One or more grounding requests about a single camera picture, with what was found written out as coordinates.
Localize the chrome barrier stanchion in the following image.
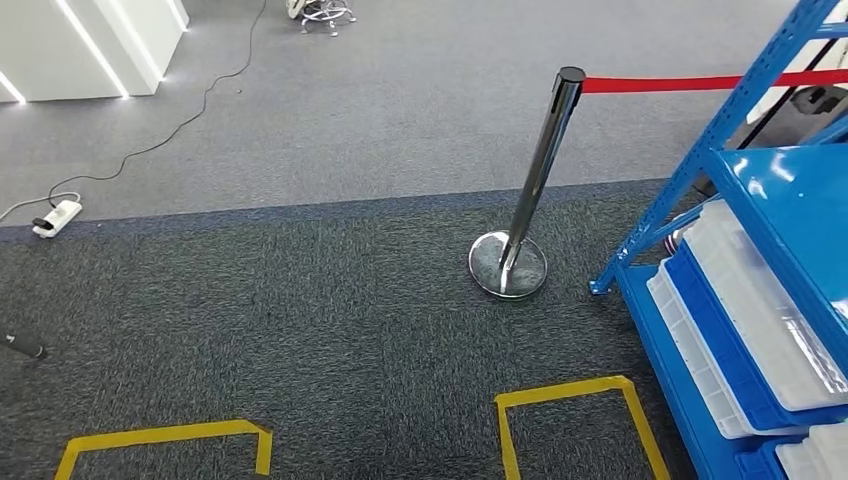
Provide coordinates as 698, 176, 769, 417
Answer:
468, 66, 588, 299

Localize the red barrier belt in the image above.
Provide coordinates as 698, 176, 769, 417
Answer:
581, 68, 848, 95

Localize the chrome star chair base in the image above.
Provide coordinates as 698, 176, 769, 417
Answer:
286, 0, 358, 38

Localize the blue metal shelf rack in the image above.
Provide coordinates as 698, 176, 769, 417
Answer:
589, 0, 848, 480

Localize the white power cord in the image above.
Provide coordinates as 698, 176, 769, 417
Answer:
0, 192, 82, 224

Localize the black power cable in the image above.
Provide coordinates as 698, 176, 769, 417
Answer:
47, 0, 268, 208

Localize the white lit counter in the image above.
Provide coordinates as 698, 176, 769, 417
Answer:
0, 0, 190, 105

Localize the white power strip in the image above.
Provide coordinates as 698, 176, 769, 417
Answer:
31, 200, 84, 238

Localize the black handheld controller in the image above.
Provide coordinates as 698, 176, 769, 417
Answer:
0, 331, 48, 362

